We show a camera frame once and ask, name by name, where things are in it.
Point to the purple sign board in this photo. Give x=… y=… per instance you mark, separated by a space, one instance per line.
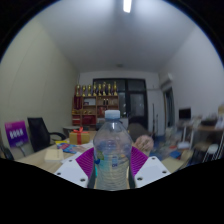
x=16 y=133

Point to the cluttered side desk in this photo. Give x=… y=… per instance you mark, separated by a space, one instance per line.
x=206 y=128

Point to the black computer monitor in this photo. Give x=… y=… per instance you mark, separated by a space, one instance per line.
x=185 y=113

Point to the black office chair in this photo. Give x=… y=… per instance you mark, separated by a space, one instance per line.
x=37 y=132

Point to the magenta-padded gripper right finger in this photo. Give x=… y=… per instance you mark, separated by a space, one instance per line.
x=150 y=170

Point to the yellow notepad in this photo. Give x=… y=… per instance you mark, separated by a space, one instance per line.
x=54 y=155

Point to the yellow gift box red ribbon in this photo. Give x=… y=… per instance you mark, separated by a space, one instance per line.
x=79 y=137

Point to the white wall air conditioner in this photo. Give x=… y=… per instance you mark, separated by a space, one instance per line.
x=166 y=80

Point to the clear plastic water bottle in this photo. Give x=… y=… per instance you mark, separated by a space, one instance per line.
x=112 y=150

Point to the white round stool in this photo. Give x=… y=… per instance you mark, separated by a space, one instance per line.
x=211 y=149

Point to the wooden shelf unit with trophies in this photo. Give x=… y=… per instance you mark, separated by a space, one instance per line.
x=95 y=106

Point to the potted pink flowers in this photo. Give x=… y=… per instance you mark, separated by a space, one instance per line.
x=144 y=144

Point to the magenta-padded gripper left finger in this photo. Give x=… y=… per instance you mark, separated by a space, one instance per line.
x=70 y=171

